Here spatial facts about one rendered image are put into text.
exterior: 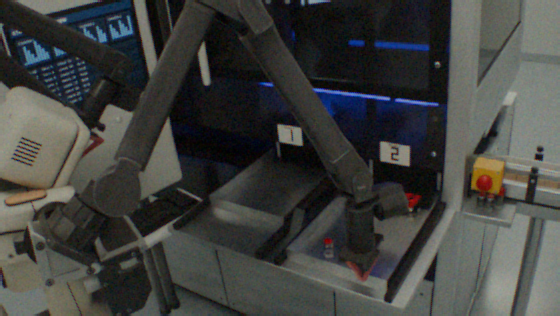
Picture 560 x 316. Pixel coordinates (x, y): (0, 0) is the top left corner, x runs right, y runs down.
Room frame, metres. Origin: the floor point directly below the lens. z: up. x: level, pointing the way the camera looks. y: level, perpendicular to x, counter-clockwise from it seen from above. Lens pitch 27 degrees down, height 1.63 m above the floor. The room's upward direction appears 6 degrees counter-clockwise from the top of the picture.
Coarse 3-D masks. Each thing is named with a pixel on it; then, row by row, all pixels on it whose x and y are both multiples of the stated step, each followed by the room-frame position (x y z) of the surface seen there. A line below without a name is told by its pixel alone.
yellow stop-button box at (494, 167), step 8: (480, 160) 1.03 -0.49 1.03; (488, 160) 1.03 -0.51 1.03; (496, 160) 1.02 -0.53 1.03; (504, 160) 1.02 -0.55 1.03; (480, 168) 1.00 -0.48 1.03; (488, 168) 0.99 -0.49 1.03; (496, 168) 0.98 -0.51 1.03; (504, 168) 1.01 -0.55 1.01; (472, 176) 1.01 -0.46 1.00; (496, 176) 0.97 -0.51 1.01; (472, 184) 1.01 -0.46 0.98; (496, 184) 0.97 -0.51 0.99; (488, 192) 0.98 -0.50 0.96; (496, 192) 0.97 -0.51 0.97
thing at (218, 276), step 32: (512, 96) 1.81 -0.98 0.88; (512, 128) 1.83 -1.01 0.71; (480, 224) 1.35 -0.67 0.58; (192, 256) 1.67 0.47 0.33; (224, 256) 1.56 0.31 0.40; (480, 256) 1.44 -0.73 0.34; (192, 288) 1.70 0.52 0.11; (224, 288) 1.58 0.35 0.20; (256, 288) 1.47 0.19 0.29; (288, 288) 1.38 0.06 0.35; (320, 288) 1.30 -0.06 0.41
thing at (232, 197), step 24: (264, 168) 1.39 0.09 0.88; (288, 168) 1.37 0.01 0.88; (312, 168) 1.36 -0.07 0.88; (216, 192) 1.21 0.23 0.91; (240, 192) 1.25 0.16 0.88; (264, 192) 1.24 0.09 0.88; (288, 192) 1.22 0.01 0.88; (312, 192) 1.17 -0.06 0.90; (264, 216) 1.08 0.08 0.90; (288, 216) 1.06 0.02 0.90
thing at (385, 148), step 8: (384, 144) 1.15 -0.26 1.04; (392, 144) 1.14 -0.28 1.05; (384, 152) 1.15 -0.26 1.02; (392, 152) 1.14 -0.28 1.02; (400, 152) 1.13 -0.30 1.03; (408, 152) 1.11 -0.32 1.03; (384, 160) 1.15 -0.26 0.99; (392, 160) 1.14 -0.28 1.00; (400, 160) 1.13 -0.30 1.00; (408, 160) 1.11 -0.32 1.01
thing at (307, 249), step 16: (336, 208) 1.11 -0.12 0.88; (432, 208) 1.01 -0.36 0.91; (320, 224) 1.04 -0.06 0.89; (336, 224) 1.03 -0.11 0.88; (384, 224) 1.01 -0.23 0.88; (400, 224) 1.00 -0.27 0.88; (416, 224) 0.99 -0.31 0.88; (304, 240) 0.97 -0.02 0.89; (320, 240) 0.97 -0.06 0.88; (336, 240) 0.96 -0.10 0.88; (384, 240) 0.94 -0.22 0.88; (400, 240) 0.93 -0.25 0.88; (416, 240) 0.91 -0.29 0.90; (288, 256) 0.91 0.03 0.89; (304, 256) 0.88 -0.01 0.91; (320, 256) 0.91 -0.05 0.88; (336, 256) 0.90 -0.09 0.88; (384, 256) 0.88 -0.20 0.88; (400, 256) 0.87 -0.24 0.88; (336, 272) 0.83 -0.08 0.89; (352, 272) 0.81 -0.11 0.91; (384, 272) 0.82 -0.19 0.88; (384, 288) 0.76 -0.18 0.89
